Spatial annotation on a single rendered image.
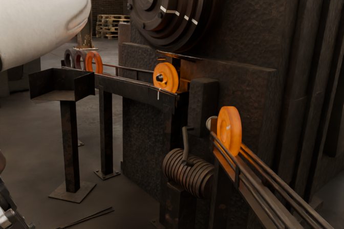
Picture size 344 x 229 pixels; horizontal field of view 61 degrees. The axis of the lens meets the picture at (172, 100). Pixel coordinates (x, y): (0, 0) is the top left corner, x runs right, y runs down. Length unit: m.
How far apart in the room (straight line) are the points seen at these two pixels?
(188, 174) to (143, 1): 0.70
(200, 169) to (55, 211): 0.97
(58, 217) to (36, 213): 0.13
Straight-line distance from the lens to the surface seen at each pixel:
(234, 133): 0.85
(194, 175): 1.05
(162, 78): 1.31
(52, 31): 0.40
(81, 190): 1.90
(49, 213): 1.78
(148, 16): 1.25
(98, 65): 1.86
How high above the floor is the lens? 1.05
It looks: 17 degrees down
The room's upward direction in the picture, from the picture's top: 3 degrees clockwise
